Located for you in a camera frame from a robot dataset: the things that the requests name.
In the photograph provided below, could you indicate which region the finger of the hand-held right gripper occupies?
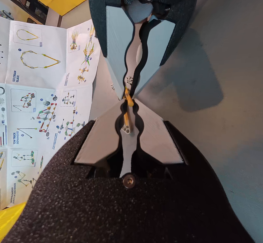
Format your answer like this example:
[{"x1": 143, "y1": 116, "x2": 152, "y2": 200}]
[
  {"x1": 132, "y1": 19, "x2": 177, "y2": 98},
  {"x1": 106, "y1": 5, "x2": 135, "y2": 99}
]

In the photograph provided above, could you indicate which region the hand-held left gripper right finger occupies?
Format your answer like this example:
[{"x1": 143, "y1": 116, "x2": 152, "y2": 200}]
[{"x1": 132, "y1": 99, "x2": 184, "y2": 164}]

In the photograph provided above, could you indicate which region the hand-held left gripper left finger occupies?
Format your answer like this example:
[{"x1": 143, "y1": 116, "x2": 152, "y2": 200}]
[{"x1": 75, "y1": 99, "x2": 128, "y2": 165}]

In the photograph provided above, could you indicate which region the orange toy rod chain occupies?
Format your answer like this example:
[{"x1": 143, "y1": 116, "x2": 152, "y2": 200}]
[{"x1": 123, "y1": 88, "x2": 135, "y2": 135}]

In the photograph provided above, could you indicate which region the grey desk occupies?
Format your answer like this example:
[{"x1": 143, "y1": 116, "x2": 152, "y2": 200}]
[{"x1": 45, "y1": 0, "x2": 263, "y2": 243}]

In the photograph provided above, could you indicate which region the printed instruction sheet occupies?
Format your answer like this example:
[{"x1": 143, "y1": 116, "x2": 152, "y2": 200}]
[{"x1": 0, "y1": 17, "x2": 101, "y2": 210}]

